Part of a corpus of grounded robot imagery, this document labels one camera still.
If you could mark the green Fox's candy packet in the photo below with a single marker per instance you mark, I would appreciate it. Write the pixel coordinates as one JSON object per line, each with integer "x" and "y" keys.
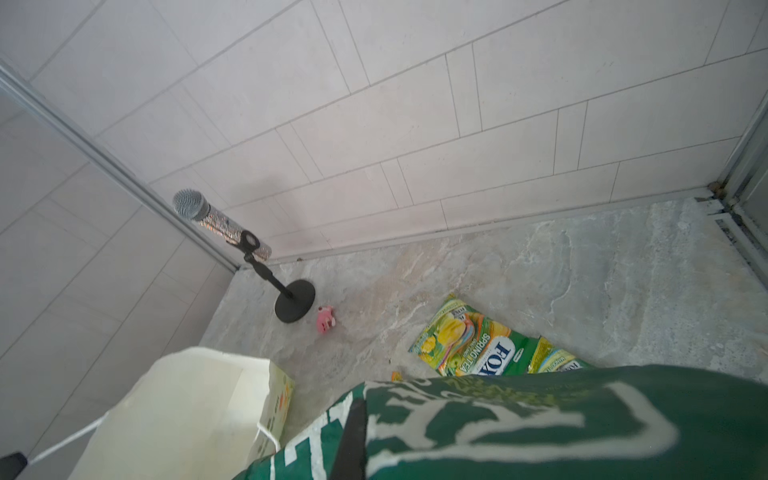
{"x": 548, "y": 358}
{"x": 460, "y": 341}

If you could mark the white paper bag green print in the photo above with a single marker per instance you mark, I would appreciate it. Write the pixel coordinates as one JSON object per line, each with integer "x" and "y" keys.
{"x": 195, "y": 414}

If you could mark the large dark green crisps bag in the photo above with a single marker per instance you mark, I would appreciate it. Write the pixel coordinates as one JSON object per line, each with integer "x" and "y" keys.
{"x": 641, "y": 422}

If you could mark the small pink pig toy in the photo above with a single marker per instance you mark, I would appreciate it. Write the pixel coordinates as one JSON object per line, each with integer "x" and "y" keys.
{"x": 325, "y": 319}

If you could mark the glitter microphone on black stand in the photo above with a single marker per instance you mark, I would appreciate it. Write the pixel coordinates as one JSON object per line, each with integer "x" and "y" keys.
{"x": 294, "y": 300}

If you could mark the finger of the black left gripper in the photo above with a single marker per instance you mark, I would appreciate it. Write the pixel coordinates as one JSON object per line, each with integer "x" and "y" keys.
{"x": 12, "y": 465}

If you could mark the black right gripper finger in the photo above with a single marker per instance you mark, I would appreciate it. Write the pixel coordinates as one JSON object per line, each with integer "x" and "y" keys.
{"x": 350, "y": 461}

